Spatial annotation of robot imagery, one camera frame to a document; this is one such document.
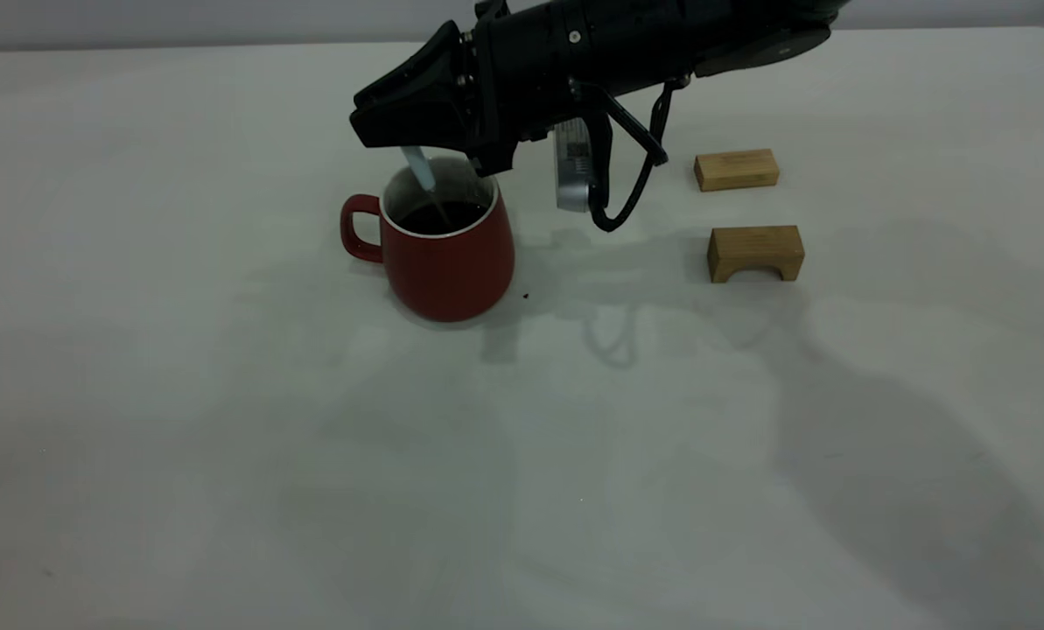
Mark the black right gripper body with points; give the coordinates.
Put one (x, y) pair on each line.
(557, 61)

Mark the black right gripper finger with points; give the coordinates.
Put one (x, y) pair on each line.
(430, 70)
(416, 124)

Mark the red ceramic cup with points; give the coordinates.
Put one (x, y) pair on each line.
(447, 271)

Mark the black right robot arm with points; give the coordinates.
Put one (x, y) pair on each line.
(749, 35)

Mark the flat wooden block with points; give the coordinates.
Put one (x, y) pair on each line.
(736, 170)

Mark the arched wooden block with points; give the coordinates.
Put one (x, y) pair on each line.
(753, 245)

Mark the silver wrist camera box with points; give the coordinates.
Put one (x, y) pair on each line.
(572, 175)

